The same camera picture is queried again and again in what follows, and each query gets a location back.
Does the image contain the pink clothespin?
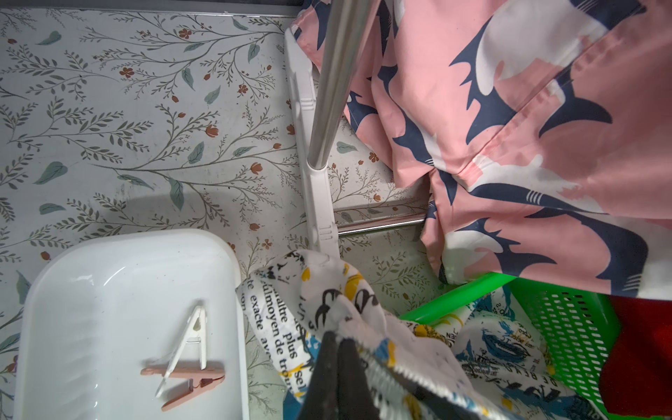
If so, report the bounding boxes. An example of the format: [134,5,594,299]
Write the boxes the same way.
[140,362,226,412]

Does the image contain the steel clothes rack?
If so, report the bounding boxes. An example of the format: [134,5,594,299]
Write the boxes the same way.
[285,1,425,258]

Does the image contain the green plastic basket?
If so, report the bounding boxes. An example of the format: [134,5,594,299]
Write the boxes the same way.
[406,274,671,419]

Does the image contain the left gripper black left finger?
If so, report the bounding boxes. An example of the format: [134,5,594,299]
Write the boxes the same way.
[297,332,338,420]

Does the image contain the pink navy patterned shorts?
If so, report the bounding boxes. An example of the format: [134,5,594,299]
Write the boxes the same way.
[290,1,671,300]

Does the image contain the blue yellow white printed shorts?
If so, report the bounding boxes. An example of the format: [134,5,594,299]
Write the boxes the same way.
[236,250,600,419]

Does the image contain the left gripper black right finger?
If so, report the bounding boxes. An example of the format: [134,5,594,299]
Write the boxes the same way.
[338,339,380,420]

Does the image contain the red shorts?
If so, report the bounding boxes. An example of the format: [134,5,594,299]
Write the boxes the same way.
[600,297,671,418]

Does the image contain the white plastic tray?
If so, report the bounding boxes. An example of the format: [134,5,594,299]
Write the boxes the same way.
[14,229,250,419]

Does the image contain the white clothespin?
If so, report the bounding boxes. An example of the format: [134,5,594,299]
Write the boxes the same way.
[155,304,208,398]

